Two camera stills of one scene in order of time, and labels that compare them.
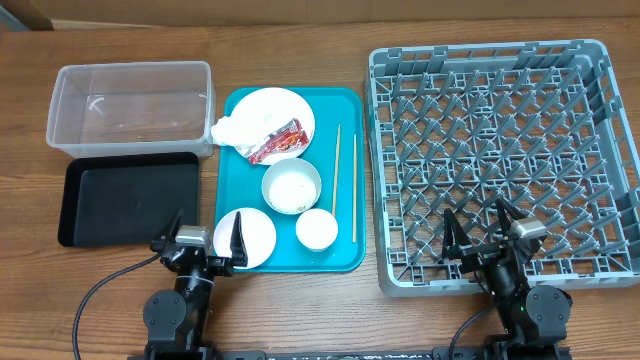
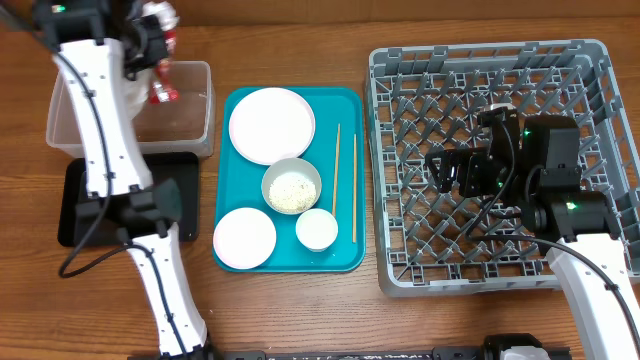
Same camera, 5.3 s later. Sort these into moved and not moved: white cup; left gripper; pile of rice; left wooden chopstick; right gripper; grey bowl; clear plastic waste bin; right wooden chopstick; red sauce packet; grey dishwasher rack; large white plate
Moved: right gripper; left gripper; red sauce packet
Not moved: pile of rice; left wooden chopstick; grey dishwasher rack; white cup; grey bowl; large white plate; right wooden chopstick; clear plastic waste bin
